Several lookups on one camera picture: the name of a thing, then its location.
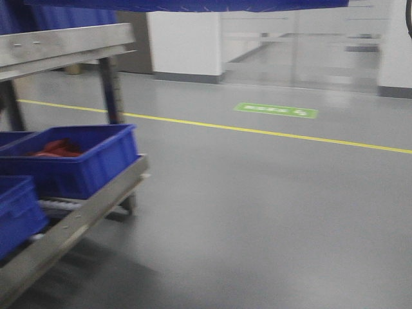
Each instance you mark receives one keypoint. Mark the large blue upper-shelf bin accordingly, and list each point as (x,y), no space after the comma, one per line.
(255,6)

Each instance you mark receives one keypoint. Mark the green floor sign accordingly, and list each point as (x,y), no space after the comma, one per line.
(277,110)

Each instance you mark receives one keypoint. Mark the blue bin with red cloth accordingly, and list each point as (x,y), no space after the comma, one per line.
(104,152)

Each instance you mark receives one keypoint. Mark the red cloth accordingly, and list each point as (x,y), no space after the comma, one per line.
(63,148)

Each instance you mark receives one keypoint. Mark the blue bin front corner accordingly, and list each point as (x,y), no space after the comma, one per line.
(21,214)

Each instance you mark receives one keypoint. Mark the lower steel shelf rail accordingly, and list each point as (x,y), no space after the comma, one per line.
(33,261)

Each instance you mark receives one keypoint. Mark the stainless steel shelf rail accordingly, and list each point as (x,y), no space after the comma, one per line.
(23,54)

